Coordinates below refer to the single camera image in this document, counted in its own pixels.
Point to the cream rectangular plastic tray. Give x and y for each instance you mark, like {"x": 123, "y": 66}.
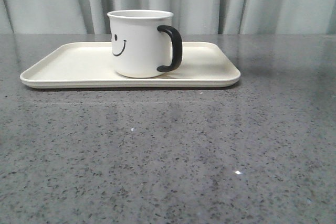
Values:
{"x": 90, "y": 65}

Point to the grey pleated curtain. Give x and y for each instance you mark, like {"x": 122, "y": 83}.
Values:
{"x": 191, "y": 17}

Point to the white smiley mug black handle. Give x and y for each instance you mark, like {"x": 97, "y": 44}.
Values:
{"x": 144, "y": 42}

